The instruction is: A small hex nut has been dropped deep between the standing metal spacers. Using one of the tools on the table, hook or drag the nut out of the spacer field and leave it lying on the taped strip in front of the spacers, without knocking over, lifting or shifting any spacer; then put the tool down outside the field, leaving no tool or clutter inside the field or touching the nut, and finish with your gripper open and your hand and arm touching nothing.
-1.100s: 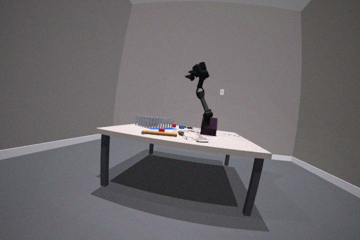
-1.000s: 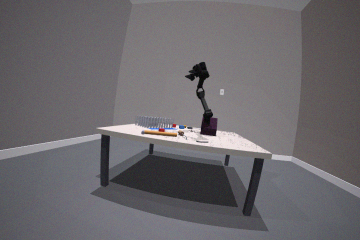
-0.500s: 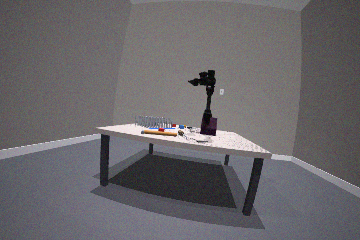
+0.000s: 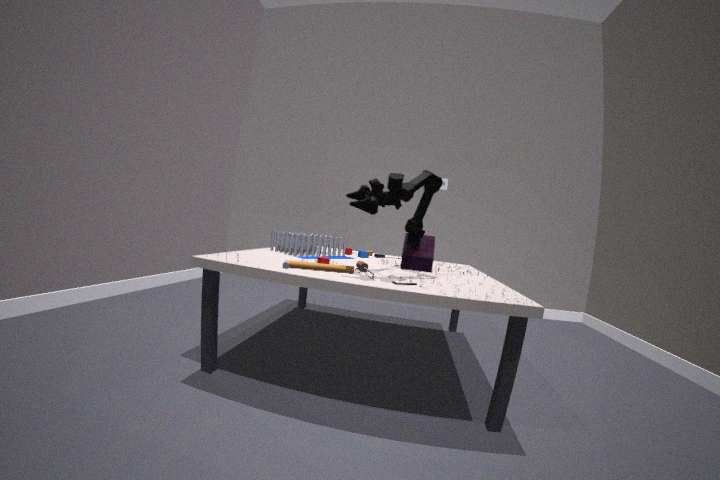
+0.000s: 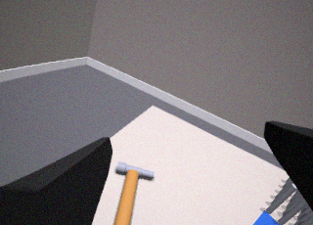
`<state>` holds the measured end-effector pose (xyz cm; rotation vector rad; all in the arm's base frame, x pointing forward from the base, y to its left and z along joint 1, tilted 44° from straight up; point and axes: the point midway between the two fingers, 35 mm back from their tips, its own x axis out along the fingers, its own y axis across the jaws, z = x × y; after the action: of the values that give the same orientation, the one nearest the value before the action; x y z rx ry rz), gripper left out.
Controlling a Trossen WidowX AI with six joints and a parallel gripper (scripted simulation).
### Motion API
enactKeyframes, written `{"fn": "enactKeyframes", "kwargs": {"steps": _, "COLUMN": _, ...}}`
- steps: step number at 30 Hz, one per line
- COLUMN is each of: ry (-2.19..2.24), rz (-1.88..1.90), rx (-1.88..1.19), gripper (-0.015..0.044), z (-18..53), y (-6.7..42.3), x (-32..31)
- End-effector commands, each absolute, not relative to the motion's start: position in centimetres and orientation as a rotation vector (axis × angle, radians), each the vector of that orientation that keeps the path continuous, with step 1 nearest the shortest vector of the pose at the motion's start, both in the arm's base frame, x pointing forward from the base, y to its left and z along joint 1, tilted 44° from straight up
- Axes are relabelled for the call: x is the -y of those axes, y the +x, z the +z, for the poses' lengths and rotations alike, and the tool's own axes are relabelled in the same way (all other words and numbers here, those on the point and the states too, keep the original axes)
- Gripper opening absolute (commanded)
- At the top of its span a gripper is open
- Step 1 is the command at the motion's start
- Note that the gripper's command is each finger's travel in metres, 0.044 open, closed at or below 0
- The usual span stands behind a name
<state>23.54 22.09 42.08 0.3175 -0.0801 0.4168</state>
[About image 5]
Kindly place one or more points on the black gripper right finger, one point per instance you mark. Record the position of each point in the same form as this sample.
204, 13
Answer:
293, 148

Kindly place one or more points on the blue flat strip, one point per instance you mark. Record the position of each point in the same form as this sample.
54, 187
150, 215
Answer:
265, 219

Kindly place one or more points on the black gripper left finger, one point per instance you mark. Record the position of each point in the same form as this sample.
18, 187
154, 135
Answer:
67, 192

